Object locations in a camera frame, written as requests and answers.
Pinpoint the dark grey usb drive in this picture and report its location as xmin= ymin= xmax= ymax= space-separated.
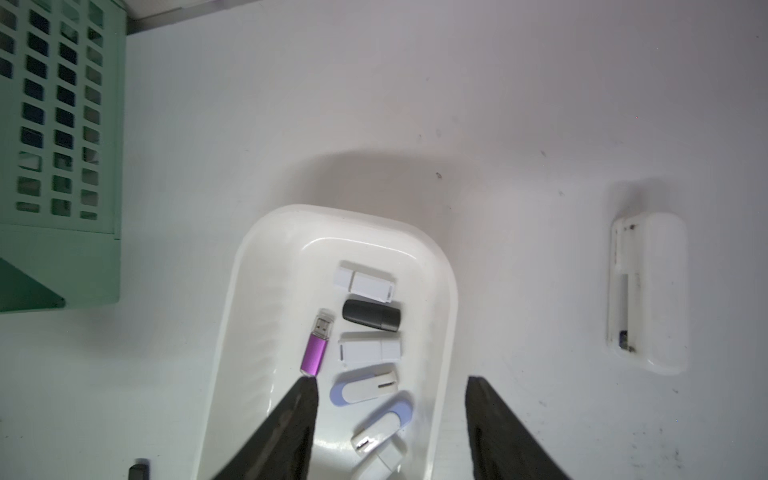
xmin=127 ymin=462 xmax=150 ymax=480

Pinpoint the white storage box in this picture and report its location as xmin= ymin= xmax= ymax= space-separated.
xmin=194 ymin=205 xmax=458 ymax=479

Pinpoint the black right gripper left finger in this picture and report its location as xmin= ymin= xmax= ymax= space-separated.
xmin=216 ymin=377 xmax=319 ymax=480

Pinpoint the purple usb drive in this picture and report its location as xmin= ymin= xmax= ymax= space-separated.
xmin=300 ymin=309 xmax=335 ymax=377

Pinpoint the green desk file organizer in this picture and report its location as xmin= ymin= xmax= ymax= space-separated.
xmin=1 ymin=0 xmax=127 ymax=313

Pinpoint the black usb drive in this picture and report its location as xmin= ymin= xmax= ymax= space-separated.
xmin=342 ymin=299 xmax=401 ymax=332

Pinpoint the lilac white swivel usb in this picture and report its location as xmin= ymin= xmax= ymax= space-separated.
xmin=350 ymin=399 xmax=413 ymax=456

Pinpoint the white textured usb drive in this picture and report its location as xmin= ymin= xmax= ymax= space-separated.
xmin=333 ymin=262 xmax=396 ymax=304

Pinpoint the lilac white usb drive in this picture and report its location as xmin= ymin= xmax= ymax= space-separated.
xmin=329 ymin=371 xmax=399 ymax=407

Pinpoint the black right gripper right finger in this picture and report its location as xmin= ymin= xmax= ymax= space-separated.
xmin=465 ymin=376 xmax=568 ymax=479

